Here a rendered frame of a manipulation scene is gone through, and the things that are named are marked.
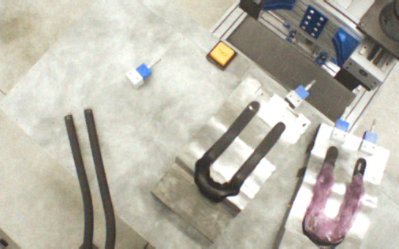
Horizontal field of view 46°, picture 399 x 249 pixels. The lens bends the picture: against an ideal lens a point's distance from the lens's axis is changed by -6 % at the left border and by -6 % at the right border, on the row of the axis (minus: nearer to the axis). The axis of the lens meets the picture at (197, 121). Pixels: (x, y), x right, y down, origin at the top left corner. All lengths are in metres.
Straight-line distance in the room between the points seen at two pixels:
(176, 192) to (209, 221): 0.14
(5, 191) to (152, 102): 1.16
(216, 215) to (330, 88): 1.09
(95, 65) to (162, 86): 0.25
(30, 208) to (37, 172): 0.19
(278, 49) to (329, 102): 0.36
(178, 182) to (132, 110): 0.30
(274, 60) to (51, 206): 1.31
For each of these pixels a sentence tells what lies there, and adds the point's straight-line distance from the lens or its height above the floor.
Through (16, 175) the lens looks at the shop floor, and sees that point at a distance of 2.61.
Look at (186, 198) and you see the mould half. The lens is 1.59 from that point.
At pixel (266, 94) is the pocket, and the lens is 1.68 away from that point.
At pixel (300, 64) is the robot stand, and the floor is 0.21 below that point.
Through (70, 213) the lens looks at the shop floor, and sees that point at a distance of 2.51.
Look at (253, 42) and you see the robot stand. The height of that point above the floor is 0.21.
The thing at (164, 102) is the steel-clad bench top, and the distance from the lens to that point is 1.71.
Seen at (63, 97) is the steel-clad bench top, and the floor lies 0.80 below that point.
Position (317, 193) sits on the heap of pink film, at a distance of 1.58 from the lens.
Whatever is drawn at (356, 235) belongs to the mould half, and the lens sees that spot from 1.65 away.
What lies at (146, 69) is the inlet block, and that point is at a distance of 1.71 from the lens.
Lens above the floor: 2.44
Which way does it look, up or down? 75 degrees down
